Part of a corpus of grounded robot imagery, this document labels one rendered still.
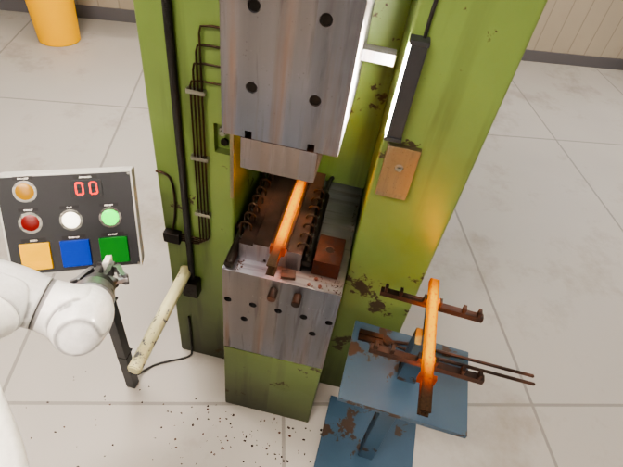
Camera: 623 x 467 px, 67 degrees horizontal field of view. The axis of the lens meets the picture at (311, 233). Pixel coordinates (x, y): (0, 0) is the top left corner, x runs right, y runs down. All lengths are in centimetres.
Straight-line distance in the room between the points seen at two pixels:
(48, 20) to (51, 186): 362
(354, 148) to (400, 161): 45
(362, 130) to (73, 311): 112
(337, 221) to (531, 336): 154
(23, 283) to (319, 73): 71
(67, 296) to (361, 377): 95
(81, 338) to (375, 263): 99
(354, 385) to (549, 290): 186
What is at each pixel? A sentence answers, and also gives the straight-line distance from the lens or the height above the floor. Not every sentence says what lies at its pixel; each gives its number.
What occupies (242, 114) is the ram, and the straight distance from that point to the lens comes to 118.
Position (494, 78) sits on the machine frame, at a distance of 123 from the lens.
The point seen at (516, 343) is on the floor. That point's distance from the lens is 280.
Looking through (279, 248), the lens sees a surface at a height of 102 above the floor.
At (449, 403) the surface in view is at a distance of 163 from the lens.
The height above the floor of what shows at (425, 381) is 96.
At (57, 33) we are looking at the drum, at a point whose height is 12.
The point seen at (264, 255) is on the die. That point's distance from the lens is 147.
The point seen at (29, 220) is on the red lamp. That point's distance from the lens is 147.
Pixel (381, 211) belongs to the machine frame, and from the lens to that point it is 145.
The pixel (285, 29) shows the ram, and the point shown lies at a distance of 106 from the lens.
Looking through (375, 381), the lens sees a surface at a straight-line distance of 158.
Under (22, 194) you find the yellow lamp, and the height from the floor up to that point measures 116.
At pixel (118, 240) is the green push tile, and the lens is 143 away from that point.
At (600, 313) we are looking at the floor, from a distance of 324.
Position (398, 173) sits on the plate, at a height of 127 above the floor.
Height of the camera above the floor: 204
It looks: 44 degrees down
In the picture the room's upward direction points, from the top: 9 degrees clockwise
